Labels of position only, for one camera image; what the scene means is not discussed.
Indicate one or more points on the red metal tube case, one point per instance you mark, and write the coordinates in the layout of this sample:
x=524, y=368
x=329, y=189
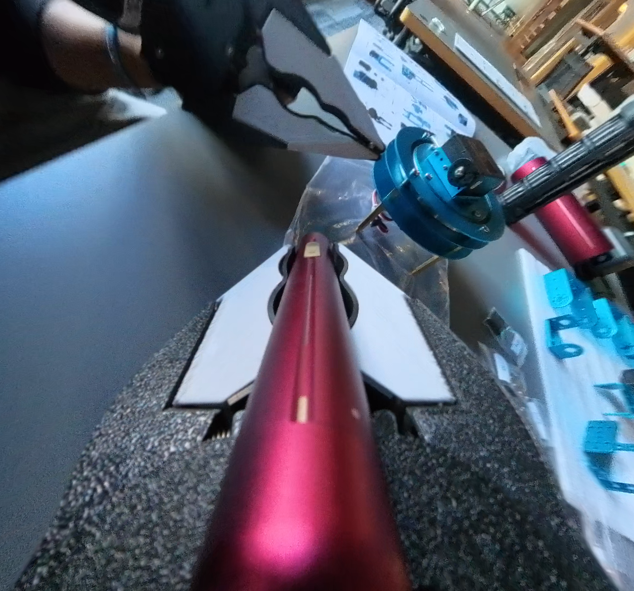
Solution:
x=564, y=210

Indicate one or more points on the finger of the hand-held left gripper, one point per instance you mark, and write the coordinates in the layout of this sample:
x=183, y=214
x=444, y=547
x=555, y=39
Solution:
x=307, y=56
x=277, y=121

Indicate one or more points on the person's left hand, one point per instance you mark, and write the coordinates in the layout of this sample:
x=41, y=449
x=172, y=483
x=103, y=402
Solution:
x=136, y=66

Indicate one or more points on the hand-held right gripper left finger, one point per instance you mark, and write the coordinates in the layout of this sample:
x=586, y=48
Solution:
x=218, y=353

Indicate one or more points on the clear plastic bag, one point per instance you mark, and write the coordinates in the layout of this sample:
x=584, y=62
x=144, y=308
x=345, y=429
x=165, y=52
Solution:
x=337, y=195

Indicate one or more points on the long wooden table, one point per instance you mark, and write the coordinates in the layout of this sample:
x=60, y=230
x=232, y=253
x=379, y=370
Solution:
x=475, y=56

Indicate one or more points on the printed instruction sheet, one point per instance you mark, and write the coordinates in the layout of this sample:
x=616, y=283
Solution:
x=396, y=76

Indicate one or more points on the person's dark clothing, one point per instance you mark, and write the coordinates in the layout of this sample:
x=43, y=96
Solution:
x=29, y=145

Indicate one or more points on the white foam sheet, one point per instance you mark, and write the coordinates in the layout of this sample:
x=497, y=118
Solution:
x=554, y=403

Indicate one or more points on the red electric screwdriver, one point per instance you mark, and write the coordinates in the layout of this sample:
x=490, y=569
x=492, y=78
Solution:
x=307, y=427

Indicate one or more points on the black bit holder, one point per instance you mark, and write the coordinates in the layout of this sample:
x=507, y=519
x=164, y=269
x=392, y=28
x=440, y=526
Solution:
x=569, y=170

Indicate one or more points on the blue small U bracket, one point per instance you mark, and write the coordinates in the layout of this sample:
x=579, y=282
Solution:
x=564, y=337

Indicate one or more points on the blue round servo base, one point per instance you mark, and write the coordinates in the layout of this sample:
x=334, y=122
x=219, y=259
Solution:
x=436, y=205

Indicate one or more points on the blue wristband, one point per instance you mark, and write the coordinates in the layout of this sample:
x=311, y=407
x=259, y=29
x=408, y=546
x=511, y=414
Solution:
x=115, y=51

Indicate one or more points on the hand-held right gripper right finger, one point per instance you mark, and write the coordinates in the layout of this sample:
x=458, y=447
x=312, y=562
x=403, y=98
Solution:
x=396, y=353

